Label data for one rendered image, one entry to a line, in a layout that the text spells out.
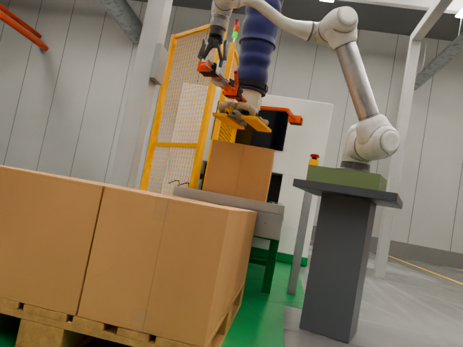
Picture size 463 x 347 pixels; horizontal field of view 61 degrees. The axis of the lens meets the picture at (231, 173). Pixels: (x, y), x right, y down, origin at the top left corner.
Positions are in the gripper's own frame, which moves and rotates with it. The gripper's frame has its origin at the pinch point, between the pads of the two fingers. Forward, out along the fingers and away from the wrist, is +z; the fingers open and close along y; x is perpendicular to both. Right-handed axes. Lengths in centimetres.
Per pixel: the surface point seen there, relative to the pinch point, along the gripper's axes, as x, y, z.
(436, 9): -292, -108, -189
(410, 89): -367, -95, -122
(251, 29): -48, 3, -44
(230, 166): -60, 4, 42
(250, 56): -49, 0, -27
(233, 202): -55, -4, 64
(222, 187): -59, 6, 55
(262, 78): -54, -8, -16
